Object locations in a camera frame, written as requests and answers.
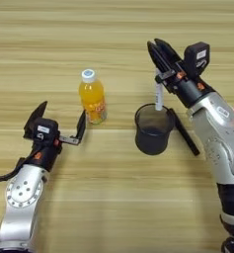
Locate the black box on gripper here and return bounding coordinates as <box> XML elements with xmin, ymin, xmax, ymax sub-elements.
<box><xmin>33</xmin><ymin>118</ymin><xmax>60</xmax><ymax>142</ymax></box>
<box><xmin>183</xmin><ymin>42</ymin><xmax>210</xmax><ymax>79</ymax></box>

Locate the black pen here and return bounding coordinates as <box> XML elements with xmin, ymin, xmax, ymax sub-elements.
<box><xmin>169</xmin><ymin>108</ymin><xmax>201</xmax><ymax>157</ymax></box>

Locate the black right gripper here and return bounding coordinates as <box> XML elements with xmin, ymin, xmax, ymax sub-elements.
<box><xmin>146</xmin><ymin>38</ymin><xmax>216</xmax><ymax>109</ymax></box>

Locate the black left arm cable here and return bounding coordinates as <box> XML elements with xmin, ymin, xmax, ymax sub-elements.
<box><xmin>0</xmin><ymin>157</ymin><xmax>27</xmax><ymax>185</ymax></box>

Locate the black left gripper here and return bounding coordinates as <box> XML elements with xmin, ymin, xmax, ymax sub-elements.
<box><xmin>23</xmin><ymin>101</ymin><xmax>88</xmax><ymax>173</ymax></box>

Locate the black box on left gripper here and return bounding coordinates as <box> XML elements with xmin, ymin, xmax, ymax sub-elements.
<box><xmin>33</xmin><ymin>118</ymin><xmax>60</xmax><ymax>142</ymax></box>

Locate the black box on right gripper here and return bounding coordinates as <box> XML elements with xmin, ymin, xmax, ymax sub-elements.
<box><xmin>183</xmin><ymin>42</ymin><xmax>210</xmax><ymax>79</ymax></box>

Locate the black mesh cup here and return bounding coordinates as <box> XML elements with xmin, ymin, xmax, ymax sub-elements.
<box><xmin>133</xmin><ymin>103</ymin><xmax>177</xmax><ymax>156</ymax></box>

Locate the orange juice bottle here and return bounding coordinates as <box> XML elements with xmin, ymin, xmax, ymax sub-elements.
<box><xmin>78</xmin><ymin>68</ymin><xmax>109</xmax><ymax>126</ymax></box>

